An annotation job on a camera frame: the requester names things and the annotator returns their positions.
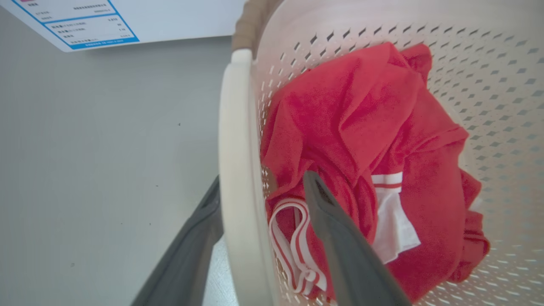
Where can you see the white perforated plastic laundry basket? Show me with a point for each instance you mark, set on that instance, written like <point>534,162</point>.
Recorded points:
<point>488,85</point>

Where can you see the white appliance with blue label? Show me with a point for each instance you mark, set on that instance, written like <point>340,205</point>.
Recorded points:
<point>127,19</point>

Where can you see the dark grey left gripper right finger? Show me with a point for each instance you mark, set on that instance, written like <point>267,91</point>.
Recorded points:
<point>352,255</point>

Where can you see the red garment with white stripes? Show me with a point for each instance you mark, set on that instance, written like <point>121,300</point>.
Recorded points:
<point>361,148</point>

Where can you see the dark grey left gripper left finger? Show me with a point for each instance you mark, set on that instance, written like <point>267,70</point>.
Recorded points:
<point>182,263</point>

